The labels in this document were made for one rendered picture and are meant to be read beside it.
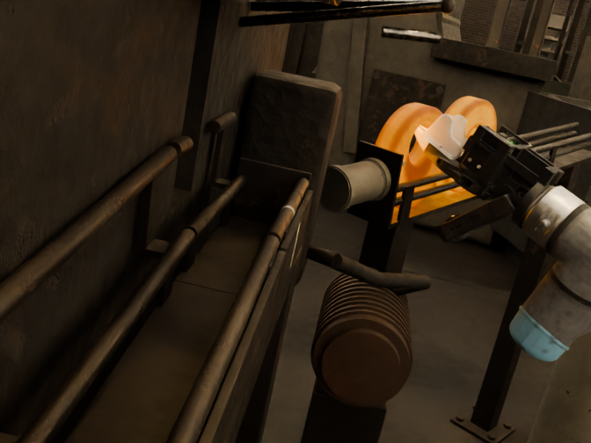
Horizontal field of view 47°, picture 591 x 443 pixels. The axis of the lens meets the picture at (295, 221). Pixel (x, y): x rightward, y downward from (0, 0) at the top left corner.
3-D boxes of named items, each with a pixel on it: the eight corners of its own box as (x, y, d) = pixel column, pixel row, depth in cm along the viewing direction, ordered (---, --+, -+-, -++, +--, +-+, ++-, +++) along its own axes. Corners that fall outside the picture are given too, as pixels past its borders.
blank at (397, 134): (439, 98, 102) (458, 103, 100) (419, 194, 108) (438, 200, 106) (378, 105, 91) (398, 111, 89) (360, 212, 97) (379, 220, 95)
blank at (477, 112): (438, 98, 102) (457, 103, 100) (488, 91, 113) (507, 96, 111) (419, 194, 108) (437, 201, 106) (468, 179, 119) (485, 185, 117)
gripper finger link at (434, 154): (441, 141, 95) (488, 177, 91) (435, 151, 96) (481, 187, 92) (424, 141, 92) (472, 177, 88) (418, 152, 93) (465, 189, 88)
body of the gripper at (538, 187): (499, 122, 93) (572, 172, 87) (467, 173, 97) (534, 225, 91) (473, 121, 88) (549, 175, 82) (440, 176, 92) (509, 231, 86)
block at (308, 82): (209, 272, 81) (244, 69, 74) (225, 250, 88) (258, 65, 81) (297, 292, 80) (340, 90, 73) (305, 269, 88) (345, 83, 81)
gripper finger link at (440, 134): (431, 97, 96) (480, 133, 91) (410, 133, 98) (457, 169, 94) (419, 96, 93) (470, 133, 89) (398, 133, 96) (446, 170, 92)
